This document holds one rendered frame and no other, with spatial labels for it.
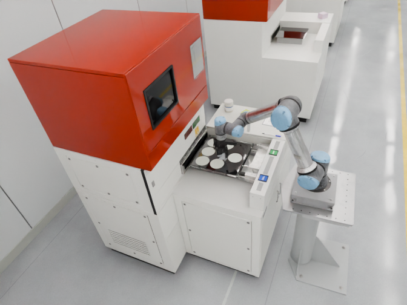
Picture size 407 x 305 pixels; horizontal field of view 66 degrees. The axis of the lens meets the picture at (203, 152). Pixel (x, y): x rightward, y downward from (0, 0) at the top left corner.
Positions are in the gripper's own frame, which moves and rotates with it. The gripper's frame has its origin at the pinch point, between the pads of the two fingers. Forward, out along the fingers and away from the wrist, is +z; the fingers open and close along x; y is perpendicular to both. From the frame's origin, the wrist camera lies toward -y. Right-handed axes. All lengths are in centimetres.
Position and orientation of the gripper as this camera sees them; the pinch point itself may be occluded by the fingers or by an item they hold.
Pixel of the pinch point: (225, 158)
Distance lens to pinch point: 222.2
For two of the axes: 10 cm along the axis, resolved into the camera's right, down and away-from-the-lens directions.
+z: 0.9, 7.5, 6.5
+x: 3.0, 6.0, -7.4
